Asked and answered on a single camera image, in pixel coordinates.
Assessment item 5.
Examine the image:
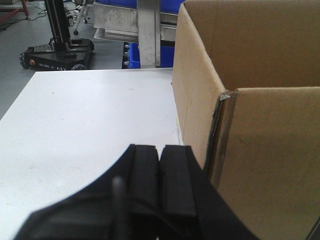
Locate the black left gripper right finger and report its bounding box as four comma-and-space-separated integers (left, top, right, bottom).
159, 145, 255, 240

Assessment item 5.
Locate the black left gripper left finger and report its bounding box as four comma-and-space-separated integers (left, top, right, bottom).
15, 144, 159, 240

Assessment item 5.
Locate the brown cardboard box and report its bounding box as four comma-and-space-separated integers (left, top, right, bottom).
172, 0, 320, 240

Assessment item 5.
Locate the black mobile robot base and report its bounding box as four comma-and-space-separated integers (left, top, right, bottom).
19, 0, 95, 71

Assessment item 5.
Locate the blue crate under shelf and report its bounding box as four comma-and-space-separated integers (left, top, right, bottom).
123, 42, 175, 69

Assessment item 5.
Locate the metal shelf upright post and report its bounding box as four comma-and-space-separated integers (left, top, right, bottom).
137, 0, 161, 69

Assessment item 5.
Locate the red metal frame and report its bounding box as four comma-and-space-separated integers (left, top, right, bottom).
0, 0, 30, 24

